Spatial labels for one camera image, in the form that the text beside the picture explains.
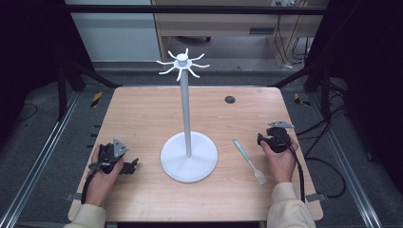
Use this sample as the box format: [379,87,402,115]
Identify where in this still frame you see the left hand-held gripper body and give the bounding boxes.
[89,138,129,175]

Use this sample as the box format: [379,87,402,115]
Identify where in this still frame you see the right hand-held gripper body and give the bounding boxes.
[264,121,295,154]

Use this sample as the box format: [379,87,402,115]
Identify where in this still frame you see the white hook stand rack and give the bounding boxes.
[156,47,219,184]

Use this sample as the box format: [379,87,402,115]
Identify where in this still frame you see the person's right hand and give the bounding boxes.
[259,138,299,185]

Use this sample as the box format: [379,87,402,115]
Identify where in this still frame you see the person's left hand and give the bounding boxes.
[85,146,125,207]

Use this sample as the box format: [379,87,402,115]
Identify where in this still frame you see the yellow black tape strip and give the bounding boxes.
[90,90,105,108]
[293,92,312,108]

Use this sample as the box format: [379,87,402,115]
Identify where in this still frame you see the wooden background desk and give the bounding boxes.
[151,0,329,68]

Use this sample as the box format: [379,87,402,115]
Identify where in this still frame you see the white cabinet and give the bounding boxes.
[65,0,163,63]

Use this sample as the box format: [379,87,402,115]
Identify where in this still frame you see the black curtain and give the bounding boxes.
[303,0,403,194]
[0,0,96,143]

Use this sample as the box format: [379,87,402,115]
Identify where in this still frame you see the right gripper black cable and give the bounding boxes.
[275,132,307,203]

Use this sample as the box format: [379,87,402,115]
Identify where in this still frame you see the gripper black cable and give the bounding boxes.
[80,160,107,205]
[275,132,307,203]

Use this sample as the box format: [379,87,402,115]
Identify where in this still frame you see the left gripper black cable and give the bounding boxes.
[80,160,107,205]

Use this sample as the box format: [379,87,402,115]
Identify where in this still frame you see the black frame leg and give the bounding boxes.
[271,59,333,121]
[56,60,124,122]

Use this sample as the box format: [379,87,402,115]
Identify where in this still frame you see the black floor cables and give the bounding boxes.
[296,79,349,200]

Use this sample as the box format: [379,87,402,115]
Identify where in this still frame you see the aluminium floor rail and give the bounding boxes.
[308,93,385,228]
[0,91,81,228]

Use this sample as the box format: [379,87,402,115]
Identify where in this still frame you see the thin black floor cable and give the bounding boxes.
[14,103,40,124]

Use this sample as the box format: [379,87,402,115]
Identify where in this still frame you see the hanging desk cables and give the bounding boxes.
[273,13,314,69]

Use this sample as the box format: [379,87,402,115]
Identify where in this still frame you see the black horizontal frame bar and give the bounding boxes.
[63,4,331,16]

